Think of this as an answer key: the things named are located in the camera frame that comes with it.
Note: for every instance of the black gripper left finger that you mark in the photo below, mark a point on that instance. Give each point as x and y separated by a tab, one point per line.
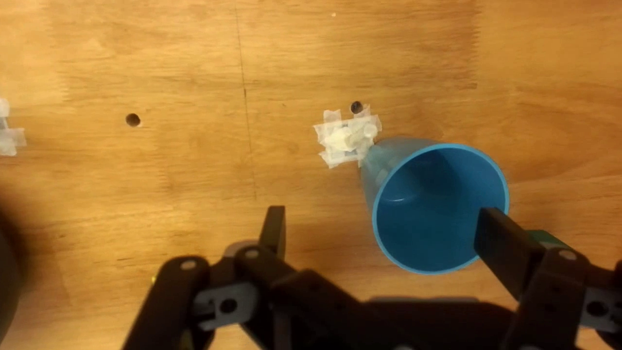
275	226

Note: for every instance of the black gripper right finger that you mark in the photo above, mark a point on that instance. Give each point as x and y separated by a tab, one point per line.
508	239

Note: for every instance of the blue plastic cup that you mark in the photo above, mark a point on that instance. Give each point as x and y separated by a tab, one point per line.
429	214

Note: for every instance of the white tape wad with strip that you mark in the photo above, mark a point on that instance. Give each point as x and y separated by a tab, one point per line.
343	138
11	138

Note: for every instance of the black bowl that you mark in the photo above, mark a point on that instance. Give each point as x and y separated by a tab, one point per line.
7	272

